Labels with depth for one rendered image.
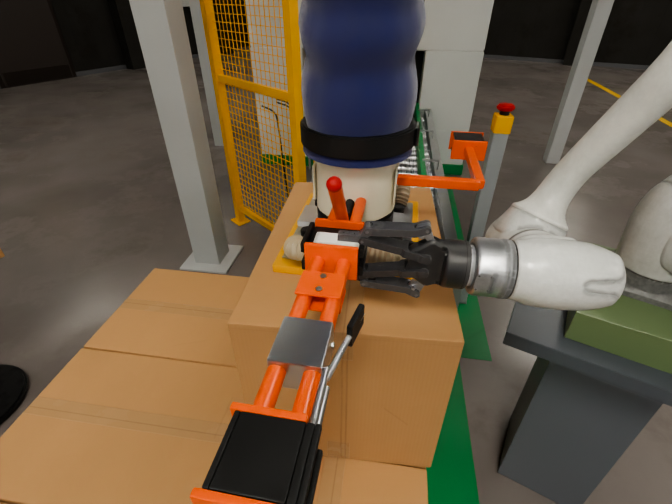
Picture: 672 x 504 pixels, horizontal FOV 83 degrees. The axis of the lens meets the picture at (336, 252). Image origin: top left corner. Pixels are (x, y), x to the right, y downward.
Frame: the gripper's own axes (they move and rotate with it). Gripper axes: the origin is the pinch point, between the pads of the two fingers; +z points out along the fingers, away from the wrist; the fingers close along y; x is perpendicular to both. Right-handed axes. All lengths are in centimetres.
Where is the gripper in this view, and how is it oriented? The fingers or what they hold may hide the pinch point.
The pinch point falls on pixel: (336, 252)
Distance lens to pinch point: 60.7
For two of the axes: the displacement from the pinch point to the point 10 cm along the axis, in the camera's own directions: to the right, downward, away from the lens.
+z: -9.9, -1.0, 1.2
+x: 1.5, -5.5, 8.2
